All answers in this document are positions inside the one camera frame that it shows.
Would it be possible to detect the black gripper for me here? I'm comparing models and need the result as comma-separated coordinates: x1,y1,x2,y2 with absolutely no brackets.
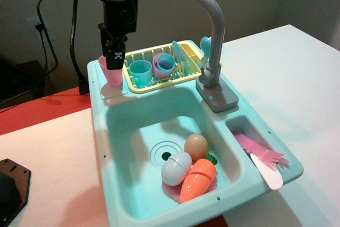
98,0,138,70

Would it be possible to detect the pink plastic cup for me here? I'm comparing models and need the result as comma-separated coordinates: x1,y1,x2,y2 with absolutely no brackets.
98,55,123,87

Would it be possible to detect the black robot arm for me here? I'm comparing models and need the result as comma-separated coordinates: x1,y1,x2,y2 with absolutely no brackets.
98,0,138,70

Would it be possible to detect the teal plastic cup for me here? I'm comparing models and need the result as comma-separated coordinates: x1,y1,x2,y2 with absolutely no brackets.
129,60,152,87

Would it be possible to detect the lilac plastic cup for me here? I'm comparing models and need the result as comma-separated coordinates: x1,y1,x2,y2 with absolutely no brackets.
152,53,173,79

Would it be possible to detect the blue plastic cup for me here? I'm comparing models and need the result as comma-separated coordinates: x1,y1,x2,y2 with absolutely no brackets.
156,53,175,72

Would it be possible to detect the teal toy sink unit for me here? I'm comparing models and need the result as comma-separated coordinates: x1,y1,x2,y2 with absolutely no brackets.
87,60,303,226

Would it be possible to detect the yellow dish rack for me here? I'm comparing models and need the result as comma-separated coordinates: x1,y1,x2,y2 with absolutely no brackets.
123,40,203,94

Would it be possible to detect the teal plastic plate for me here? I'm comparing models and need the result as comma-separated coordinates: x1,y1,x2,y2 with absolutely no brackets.
172,41,190,75

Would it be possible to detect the blue plastic spoon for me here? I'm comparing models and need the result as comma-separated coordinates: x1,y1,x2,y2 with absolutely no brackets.
198,36,211,68

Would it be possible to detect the grey toy faucet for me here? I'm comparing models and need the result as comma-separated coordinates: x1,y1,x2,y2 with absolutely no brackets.
194,0,239,112

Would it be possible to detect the brown toy egg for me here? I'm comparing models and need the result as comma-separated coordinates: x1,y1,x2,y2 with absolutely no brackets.
184,134,209,161

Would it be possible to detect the white toy egg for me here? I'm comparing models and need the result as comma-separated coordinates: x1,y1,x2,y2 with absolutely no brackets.
161,152,192,186

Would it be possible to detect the orange toy carrot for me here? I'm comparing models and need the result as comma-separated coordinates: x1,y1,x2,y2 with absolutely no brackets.
180,154,218,203

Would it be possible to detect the pink plastic plate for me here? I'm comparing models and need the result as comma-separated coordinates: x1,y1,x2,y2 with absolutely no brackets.
163,174,217,203

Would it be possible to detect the pink plastic fork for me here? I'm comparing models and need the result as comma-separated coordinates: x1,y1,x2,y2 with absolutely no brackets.
232,131,289,169

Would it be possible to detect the white plastic knife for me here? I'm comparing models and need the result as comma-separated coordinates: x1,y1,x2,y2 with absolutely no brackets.
250,153,283,190

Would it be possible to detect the black flexible hose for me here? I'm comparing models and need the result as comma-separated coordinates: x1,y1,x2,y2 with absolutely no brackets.
69,0,90,95

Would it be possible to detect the black power cable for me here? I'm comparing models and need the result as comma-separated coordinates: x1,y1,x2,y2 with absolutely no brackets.
7,0,97,79

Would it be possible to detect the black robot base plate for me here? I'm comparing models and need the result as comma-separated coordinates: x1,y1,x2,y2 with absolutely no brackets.
1,158,31,226

